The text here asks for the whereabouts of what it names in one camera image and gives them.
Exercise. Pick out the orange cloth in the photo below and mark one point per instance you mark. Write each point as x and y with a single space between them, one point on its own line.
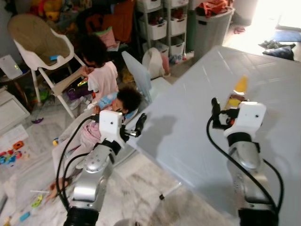
212 7

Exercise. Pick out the yellow plush toy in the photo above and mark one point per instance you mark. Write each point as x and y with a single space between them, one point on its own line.
47 8

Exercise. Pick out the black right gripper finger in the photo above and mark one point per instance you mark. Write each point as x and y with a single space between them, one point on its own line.
216 107

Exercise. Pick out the pale grey table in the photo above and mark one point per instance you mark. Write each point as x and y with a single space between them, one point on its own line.
188 94

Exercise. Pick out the child in pale trousers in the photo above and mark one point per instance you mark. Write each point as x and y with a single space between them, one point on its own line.
129 99

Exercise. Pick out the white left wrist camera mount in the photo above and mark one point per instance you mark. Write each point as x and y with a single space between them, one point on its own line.
110 125

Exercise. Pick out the dark blue cushion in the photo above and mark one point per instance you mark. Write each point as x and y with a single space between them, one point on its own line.
280 52

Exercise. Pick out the white rounded plastic container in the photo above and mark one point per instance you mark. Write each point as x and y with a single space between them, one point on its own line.
153 61

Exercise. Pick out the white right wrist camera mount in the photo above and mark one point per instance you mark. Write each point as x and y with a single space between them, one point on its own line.
249 115

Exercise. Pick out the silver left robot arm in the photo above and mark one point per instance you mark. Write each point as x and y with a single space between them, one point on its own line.
91 186

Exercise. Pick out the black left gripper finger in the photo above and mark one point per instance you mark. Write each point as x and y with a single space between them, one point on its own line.
141 123

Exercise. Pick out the pink green pillow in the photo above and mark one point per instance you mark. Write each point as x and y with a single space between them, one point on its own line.
108 36

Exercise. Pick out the white box of colourful toys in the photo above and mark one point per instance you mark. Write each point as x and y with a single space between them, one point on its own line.
13 141

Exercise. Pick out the grey laundry bin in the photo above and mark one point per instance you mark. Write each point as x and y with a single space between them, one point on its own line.
211 33

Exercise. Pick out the white storage box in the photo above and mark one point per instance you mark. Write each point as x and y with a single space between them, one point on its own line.
11 113

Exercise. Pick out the orange brown fabric pile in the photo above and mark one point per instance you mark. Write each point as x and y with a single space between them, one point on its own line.
123 21

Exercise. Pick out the blue floor mat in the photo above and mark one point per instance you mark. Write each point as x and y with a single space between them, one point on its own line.
288 36

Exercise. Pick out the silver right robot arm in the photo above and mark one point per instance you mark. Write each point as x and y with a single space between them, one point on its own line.
244 157

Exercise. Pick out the yellow capped sauce bottle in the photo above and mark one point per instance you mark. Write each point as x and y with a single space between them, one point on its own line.
240 84

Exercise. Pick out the blue picture book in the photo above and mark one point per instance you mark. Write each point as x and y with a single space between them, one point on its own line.
107 100

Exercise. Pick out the child in pink shirt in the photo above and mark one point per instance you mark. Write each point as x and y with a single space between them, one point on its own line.
104 80

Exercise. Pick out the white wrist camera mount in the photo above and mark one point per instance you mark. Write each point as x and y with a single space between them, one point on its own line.
249 115
110 125

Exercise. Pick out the white baby high chair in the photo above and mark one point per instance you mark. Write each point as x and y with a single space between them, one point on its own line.
37 37

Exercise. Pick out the white plastic drawer unit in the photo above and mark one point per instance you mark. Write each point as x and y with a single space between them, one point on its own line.
155 30
178 26

